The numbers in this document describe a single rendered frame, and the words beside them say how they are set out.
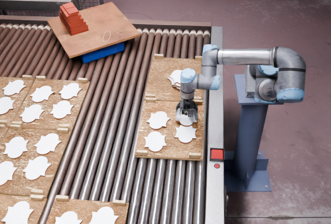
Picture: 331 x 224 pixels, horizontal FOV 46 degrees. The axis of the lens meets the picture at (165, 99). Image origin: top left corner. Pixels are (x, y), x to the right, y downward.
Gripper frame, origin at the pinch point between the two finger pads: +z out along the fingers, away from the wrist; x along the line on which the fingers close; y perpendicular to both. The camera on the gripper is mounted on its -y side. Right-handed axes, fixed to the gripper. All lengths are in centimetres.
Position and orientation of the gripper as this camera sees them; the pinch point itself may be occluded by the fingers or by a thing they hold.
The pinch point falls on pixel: (186, 117)
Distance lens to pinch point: 214.2
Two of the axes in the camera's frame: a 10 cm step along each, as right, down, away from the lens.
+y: -0.8, 7.2, -6.9
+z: 0.2, 6.9, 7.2
